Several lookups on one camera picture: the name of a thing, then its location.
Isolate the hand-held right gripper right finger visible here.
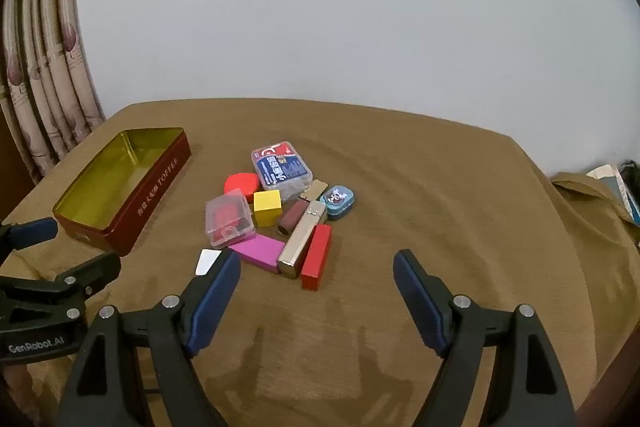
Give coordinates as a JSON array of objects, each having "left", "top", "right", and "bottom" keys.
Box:
[{"left": 392, "top": 249, "right": 576, "bottom": 427}]

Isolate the clear case with red insert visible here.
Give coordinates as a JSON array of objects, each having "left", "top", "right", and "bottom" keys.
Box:
[{"left": 205, "top": 188, "right": 257, "bottom": 250}]

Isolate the dark brown wooden panel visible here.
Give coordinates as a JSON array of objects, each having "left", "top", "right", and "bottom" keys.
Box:
[{"left": 0, "top": 107, "right": 42, "bottom": 220}]

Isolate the yellow wooden cube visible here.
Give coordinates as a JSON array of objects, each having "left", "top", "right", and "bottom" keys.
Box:
[{"left": 253, "top": 190, "right": 282, "bottom": 228}]

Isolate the red rounded plastic box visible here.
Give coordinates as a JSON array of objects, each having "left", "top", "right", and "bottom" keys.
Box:
[{"left": 224, "top": 173, "right": 261, "bottom": 204}]

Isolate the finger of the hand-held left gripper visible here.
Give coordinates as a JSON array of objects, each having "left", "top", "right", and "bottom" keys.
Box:
[
  {"left": 0, "top": 251, "right": 122, "bottom": 308},
  {"left": 0, "top": 217, "right": 58, "bottom": 265}
]

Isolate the maroon lipstick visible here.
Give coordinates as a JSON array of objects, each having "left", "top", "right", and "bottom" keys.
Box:
[{"left": 277, "top": 199, "right": 311, "bottom": 238}]

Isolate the pile of books and papers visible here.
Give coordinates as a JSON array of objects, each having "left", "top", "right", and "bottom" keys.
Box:
[{"left": 585, "top": 159, "right": 640, "bottom": 228}]

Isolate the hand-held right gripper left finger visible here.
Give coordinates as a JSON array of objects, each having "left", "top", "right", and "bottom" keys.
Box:
[{"left": 57, "top": 249, "right": 242, "bottom": 427}]

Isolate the red rectangular block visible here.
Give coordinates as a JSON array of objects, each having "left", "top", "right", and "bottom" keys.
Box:
[{"left": 301, "top": 224, "right": 333, "bottom": 292}]

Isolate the pink rectangular block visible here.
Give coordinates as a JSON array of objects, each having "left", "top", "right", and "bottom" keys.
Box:
[{"left": 229, "top": 234, "right": 286, "bottom": 274}]

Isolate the small blue cartoon tin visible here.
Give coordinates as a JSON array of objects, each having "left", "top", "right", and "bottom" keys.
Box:
[{"left": 320, "top": 185, "right": 356, "bottom": 221}]

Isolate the red tin box gold interior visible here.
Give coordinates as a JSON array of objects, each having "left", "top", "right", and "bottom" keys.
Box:
[{"left": 52, "top": 127, "right": 192, "bottom": 258}]

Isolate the clear plastic box blue label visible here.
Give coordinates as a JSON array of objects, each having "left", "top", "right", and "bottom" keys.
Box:
[{"left": 251, "top": 139, "right": 315, "bottom": 202}]

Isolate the beige patterned curtain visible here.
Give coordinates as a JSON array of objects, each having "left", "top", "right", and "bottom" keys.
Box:
[{"left": 0, "top": 0, "right": 106, "bottom": 188}]

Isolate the white card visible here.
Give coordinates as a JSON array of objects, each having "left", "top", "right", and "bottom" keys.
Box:
[{"left": 195, "top": 249, "right": 223, "bottom": 278}]

